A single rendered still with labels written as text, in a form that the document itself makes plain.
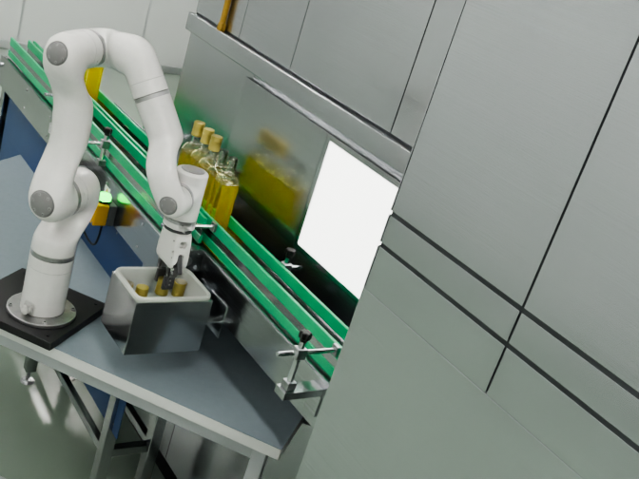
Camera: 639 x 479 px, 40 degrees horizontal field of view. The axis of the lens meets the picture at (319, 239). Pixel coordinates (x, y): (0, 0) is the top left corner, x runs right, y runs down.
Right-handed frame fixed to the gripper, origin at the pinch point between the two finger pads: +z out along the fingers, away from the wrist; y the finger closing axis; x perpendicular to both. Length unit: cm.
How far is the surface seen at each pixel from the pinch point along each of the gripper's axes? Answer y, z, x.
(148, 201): 36.1, -6.0, -9.6
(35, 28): 606, 79, -165
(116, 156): 64, -9, -10
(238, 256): -3.5, -8.8, -18.3
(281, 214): 4.4, -18.2, -34.6
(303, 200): -3.3, -26.3, -34.5
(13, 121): 168, 19, -11
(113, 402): 24, 58, -8
